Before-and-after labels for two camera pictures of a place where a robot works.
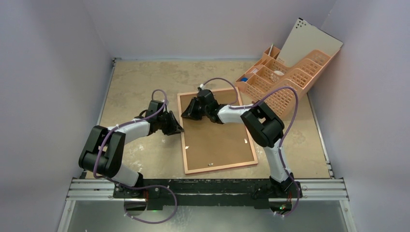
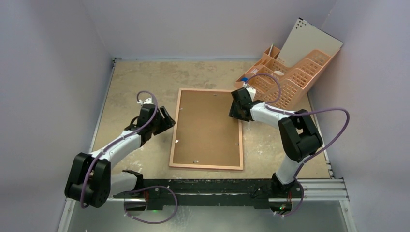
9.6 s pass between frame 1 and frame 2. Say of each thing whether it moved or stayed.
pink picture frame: moved
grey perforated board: stayed
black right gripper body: moved
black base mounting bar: stayed
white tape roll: stayed
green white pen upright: stayed
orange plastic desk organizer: stayed
